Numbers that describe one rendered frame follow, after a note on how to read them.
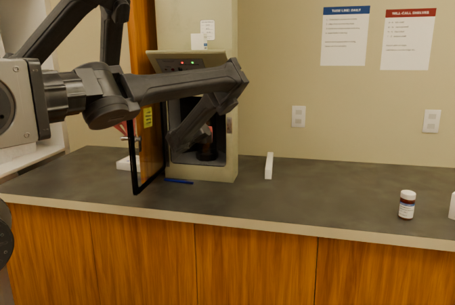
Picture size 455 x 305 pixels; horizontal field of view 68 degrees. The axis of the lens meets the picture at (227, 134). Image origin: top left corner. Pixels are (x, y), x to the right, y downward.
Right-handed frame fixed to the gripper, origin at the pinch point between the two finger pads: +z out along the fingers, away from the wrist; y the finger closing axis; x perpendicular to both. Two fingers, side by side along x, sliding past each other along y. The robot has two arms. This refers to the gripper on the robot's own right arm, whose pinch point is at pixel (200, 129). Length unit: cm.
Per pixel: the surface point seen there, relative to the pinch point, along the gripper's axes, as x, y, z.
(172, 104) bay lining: -10.1, 14.2, 3.7
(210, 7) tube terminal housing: -49.5, -6.3, 0.4
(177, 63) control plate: -28.8, 5.9, -7.7
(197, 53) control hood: -32.6, -3.9, -11.2
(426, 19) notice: -44, -95, 45
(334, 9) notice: -50, -54, 44
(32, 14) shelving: -55, 114, 40
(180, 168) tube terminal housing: 18.1, 10.3, -0.7
